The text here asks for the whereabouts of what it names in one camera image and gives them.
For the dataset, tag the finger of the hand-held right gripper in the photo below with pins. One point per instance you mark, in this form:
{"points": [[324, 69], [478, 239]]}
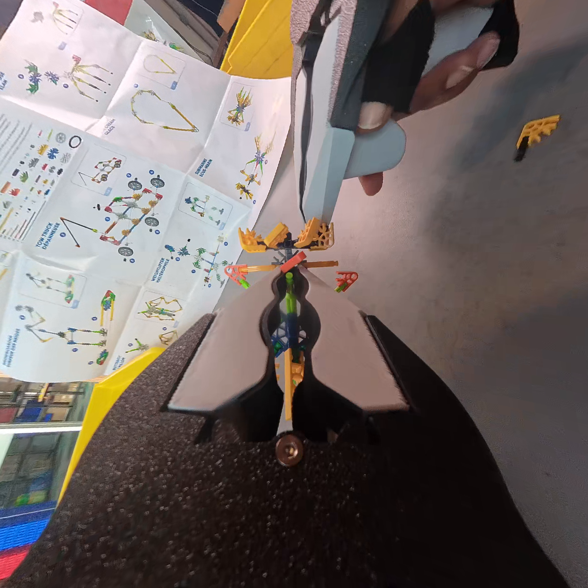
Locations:
{"points": [[326, 174], [297, 115]]}

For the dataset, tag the grey desk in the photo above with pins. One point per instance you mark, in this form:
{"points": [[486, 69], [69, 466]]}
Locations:
{"points": [[459, 275]]}

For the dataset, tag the printed instruction sheet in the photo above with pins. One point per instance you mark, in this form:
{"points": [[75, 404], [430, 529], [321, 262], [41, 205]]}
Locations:
{"points": [[138, 183]]}

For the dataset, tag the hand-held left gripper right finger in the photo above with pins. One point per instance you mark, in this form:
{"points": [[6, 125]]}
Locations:
{"points": [[358, 367]]}

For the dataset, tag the colourful toy construction model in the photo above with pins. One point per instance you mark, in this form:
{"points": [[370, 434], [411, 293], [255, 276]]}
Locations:
{"points": [[317, 234]]}

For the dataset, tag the person's right hand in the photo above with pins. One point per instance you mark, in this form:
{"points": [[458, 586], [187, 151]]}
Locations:
{"points": [[450, 78]]}

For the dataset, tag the yellow connector with black rod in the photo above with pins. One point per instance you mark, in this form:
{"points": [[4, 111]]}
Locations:
{"points": [[540, 128]]}

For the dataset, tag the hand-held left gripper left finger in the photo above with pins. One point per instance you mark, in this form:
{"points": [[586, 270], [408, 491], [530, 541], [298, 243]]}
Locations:
{"points": [[220, 367]]}

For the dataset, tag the blue storage bin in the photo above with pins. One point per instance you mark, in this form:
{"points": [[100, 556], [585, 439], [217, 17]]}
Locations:
{"points": [[27, 523]]}

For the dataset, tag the yellow storage bin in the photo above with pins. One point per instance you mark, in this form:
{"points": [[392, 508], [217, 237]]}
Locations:
{"points": [[262, 41], [105, 404]]}

